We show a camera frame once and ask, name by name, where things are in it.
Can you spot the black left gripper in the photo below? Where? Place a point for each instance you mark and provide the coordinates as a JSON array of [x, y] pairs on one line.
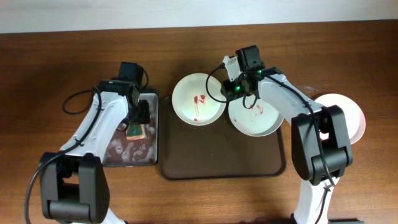
[[142, 112]]

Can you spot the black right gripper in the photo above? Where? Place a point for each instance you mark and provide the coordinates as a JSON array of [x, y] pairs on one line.
[[230, 91]]

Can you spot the orange green scrubbing sponge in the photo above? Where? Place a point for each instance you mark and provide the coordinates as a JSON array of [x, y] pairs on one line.
[[135, 131]]

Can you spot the white plate with red stains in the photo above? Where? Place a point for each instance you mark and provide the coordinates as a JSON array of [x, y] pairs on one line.
[[192, 103]]

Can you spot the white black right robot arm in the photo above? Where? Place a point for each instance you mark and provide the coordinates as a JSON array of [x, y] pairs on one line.
[[321, 148]]

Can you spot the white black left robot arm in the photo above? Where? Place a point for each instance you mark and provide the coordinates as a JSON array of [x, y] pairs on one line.
[[73, 186]]

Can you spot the black soapy water tray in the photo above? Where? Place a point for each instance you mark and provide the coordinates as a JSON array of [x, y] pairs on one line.
[[140, 149]]

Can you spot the brown plastic serving tray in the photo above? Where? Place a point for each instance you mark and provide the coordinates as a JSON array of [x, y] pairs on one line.
[[217, 150]]

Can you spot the white plate with red smears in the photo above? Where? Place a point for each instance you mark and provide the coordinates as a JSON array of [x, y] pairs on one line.
[[261, 120]]

